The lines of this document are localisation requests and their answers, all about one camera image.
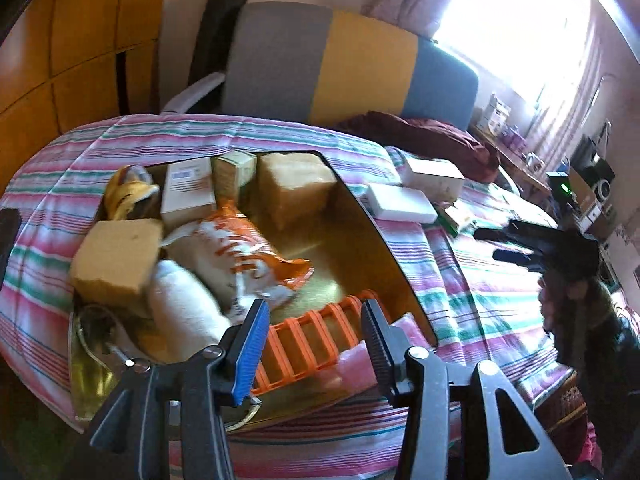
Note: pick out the yellow plush toy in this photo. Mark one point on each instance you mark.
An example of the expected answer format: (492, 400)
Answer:
(130, 195)

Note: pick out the flat white box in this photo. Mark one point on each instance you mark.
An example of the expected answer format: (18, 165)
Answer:
(400, 202)

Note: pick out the black speaker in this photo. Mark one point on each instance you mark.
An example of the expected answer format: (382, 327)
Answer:
(595, 170)

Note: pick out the white mug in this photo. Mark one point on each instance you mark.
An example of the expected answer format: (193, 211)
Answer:
(535, 161)

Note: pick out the gold square tin tray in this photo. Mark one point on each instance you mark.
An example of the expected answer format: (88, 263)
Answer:
(320, 260)

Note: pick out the printed carton on desk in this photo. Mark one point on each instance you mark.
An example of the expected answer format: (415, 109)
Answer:
(494, 112)

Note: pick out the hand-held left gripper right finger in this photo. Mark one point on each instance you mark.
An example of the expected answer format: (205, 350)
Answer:
(380, 350)

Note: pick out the white carton box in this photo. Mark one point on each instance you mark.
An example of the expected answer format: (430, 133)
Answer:
(435, 177)

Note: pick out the small green box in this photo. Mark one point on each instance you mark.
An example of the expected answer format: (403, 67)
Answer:
(456, 218)

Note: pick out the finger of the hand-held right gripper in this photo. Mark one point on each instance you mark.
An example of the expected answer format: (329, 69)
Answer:
(517, 260)
(515, 234)

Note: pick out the grey yellow blue chair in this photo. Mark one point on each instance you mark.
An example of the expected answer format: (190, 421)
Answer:
(280, 60)

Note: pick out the pink plastic packet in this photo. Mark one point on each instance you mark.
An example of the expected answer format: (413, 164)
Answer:
(355, 365)

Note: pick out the white towel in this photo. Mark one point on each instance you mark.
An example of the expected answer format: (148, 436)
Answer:
(185, 305)

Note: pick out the small gold carton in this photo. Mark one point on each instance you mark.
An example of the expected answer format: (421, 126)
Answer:
(234, 175)

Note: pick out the person's right forearm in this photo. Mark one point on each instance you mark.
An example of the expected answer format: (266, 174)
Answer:
(620, 340)

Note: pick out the orange white snack packet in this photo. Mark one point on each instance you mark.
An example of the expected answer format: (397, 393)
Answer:
(230, 250)

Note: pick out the black rolled mat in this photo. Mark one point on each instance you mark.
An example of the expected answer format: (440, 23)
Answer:
(217, 30)

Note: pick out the wooden desk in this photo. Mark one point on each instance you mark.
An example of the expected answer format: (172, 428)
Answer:
(520, 165)

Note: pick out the pink curtain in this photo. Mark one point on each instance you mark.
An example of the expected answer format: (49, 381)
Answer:
(570, 75)

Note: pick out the brown cardboard box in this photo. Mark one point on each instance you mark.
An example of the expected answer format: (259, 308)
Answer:
(295, 190)

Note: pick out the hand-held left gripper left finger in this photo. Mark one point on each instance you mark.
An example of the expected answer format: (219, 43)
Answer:
(247, 355)

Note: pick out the yellow sponge block front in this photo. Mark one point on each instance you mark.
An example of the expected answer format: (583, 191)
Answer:
(117, 260)

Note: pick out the maroon quilted jacket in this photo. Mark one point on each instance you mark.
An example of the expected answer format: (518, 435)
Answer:
(425, 135)

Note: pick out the white box with barcode label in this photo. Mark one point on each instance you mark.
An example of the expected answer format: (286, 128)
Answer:
(187, 192)

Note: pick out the orange plastic rack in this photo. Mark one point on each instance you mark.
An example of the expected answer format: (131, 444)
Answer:
(310, 335)

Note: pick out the pink green striped tablecloth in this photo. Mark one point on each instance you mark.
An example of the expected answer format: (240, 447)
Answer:
(450, 285)

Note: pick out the wooden cabinet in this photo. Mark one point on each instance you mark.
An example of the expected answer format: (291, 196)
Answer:
(75, 50)

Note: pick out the person's right hand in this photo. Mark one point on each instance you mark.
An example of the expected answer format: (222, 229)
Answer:
(548, 305)

